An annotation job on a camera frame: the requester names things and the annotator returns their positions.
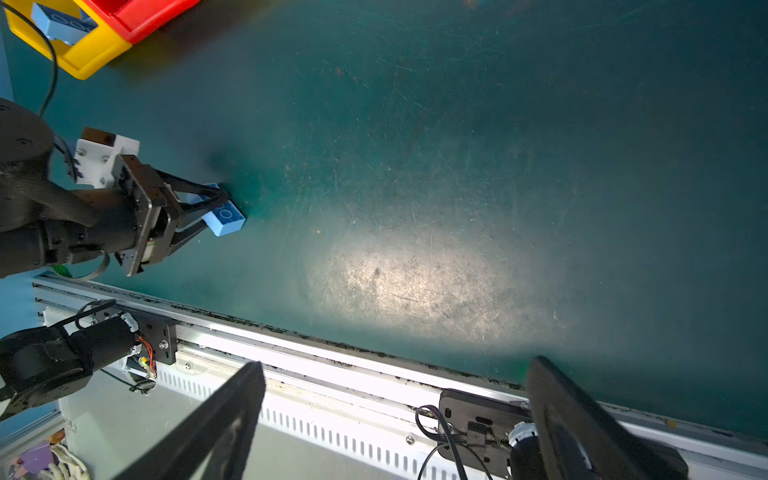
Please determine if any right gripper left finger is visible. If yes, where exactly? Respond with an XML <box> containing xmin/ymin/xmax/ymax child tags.
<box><xmin>117</xmin><ymin>362</ymin><xmax>266</xmax><ymax>479</ymax></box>

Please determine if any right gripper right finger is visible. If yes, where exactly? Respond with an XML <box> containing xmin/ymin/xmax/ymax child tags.
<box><xmin>526</xmin><ymin>356</ymin><xmax>666</xmax><ymax>479</ymax></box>

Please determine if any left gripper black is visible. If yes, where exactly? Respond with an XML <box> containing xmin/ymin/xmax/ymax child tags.
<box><xmin>113</xmin><ymin>154</ymin><xmax>230</xmax><ymax>276</ymax></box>

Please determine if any blue lego brick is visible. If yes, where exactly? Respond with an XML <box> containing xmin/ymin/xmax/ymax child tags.
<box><xmin>31</xmin><ymin>3</ymin><xmax>98</xmax><ymax>46</ymax></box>
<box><xmin>176</xmin><ymin>183</ymin><xmax>246</xmax><ymax>237</ymax></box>

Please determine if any yellow bin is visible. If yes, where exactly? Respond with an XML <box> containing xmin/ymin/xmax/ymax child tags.
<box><xmin>5</xmin><ymin>1</ymin><xmax>132</xmax><ymax>80</ymax></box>

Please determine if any red bin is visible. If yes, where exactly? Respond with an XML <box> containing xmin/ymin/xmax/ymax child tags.
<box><xmin>82</xmin><ymin>0</ymin><xmax>200</xmax><ymax>44</ymax></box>

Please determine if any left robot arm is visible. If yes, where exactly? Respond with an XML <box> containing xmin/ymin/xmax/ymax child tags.
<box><xmin>1</xmin><ymin>100</ymin><xmax>229</xmax><ymax>419</ymax></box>

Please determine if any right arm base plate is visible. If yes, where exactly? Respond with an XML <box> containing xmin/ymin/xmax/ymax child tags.
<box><xmin>436</xmin><ymin>388</ymin><xmax>690</xmax><ymax>480</ymax></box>

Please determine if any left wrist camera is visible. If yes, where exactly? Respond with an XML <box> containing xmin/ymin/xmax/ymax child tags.
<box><xmin>73</xmin><ymin>127</ymin><xmax>140</xmax><ymax>189</ymax></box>

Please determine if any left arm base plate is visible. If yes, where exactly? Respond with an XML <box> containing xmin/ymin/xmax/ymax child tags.
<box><xmin>73</xmin><ymin>300</ymin><xmax>177</xmax><ymax>376</ymax></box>

